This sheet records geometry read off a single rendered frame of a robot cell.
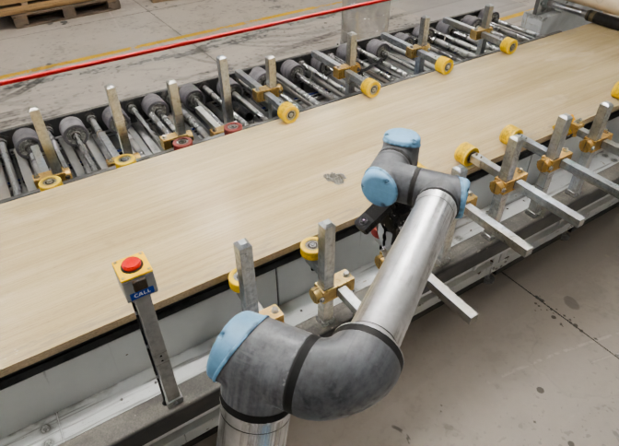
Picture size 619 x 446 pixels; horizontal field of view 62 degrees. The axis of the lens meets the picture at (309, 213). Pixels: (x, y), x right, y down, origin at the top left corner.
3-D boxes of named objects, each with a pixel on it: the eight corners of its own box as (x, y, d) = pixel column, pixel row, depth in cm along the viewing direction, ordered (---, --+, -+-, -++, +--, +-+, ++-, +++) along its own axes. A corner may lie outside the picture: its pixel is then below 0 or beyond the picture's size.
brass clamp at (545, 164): (570, 164, 195) (575, 153, 191) (547, 175, 189) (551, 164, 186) (556, 157, 199) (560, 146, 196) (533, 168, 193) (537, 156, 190)
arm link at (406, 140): (377, 139, 122) (390, 120, 129) (373, 181, 130) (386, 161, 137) (415, 147, 119) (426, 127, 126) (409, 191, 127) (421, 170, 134)
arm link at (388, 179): (408, 182, 110) (424, 153, 119) (357, 170, 114) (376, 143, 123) (403, 217, 117) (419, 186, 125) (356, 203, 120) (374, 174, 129)
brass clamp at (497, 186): (526, 185, 184) (530, 174, 181) (499, 198, 179) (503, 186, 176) (512, 177, 188) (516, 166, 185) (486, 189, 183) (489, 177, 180)
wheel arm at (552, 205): (583, 225, 166) (587, 216, 164) (576, 228, 164) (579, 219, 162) (468, 154, 199) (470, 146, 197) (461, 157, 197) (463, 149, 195)
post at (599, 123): (574, 205, 220) (614, 102, 190) (568, 208, 219) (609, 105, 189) (566, 201, 223) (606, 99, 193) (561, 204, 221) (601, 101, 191)
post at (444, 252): (444, 275, 190) (468, 167, 160) (437, 279, 189) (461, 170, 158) (437, 270, 192) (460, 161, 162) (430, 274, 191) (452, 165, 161)
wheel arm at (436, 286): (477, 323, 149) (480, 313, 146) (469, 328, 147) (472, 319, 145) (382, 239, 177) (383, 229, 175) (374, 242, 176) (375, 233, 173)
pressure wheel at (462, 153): (477, 144, 192) (461, 158, 192) (481, 156, 198) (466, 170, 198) (465, 136, 196) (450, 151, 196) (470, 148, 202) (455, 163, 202)
